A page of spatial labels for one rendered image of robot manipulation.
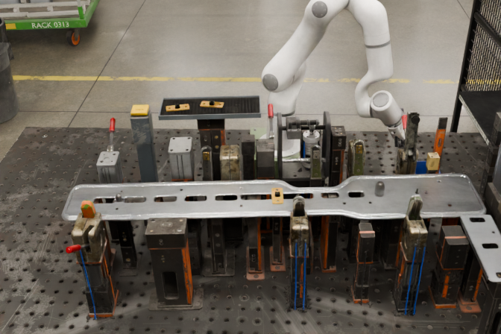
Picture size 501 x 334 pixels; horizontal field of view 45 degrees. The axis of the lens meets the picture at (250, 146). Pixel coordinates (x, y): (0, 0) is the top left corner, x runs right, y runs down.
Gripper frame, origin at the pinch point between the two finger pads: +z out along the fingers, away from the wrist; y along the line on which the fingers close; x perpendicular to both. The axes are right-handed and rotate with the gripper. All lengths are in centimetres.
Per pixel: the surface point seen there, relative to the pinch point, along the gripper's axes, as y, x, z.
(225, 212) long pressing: -55, 34, -64
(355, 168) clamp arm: -28.1, 4.6, -34.1
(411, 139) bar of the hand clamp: -16.6, -13.9, -33.2
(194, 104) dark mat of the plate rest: -14, 60, -62
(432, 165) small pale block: -23.0, -19.8, -25.2
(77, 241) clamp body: -75, 64, -93
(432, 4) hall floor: 281, 88, 307
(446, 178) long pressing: -26.5, -24.0, -22.4
